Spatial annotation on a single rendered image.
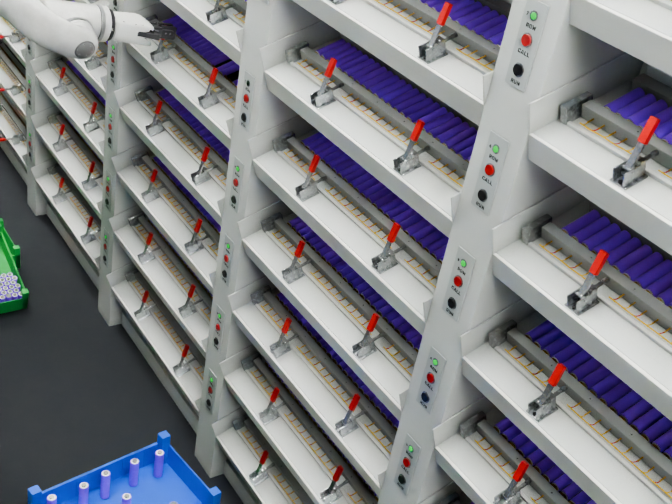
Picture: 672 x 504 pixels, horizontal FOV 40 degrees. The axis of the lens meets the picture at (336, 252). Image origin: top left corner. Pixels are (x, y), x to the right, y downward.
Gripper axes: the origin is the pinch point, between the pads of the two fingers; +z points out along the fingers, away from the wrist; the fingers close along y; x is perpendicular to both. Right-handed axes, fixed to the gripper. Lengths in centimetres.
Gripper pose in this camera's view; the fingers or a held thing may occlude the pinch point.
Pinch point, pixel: (166, 31)
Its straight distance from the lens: 238.8
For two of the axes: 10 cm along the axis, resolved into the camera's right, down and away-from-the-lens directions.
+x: 2.9, -8.5, -4.4
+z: 7.9, -0.4, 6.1
